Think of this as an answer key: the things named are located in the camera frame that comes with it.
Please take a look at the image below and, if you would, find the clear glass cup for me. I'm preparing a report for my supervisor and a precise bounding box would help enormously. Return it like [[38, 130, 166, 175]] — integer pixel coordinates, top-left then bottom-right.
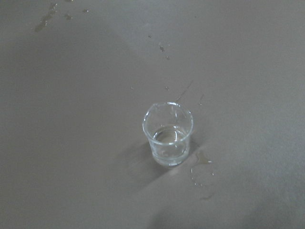
[[142, 102, 194, 167]]

